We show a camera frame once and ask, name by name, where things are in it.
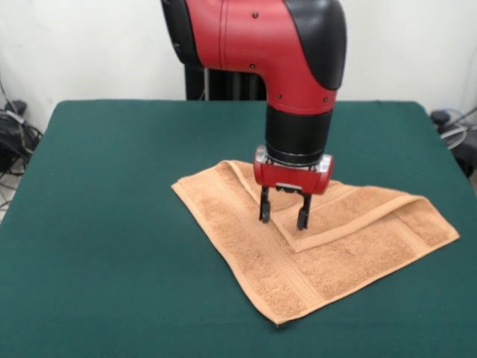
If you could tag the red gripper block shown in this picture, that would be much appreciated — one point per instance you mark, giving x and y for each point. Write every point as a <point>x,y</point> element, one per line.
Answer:
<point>294,179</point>

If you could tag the dark green table cloth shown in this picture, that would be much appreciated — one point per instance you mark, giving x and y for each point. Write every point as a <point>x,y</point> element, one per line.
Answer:
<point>112,242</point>

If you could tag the tan terry towel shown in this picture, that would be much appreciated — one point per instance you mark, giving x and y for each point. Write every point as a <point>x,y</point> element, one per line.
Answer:
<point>316,253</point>

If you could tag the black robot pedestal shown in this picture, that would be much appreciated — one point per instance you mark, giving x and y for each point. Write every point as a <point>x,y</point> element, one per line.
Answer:
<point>223,85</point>

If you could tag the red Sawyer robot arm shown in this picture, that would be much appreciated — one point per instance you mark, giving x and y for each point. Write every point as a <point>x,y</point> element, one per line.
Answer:
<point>268,44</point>

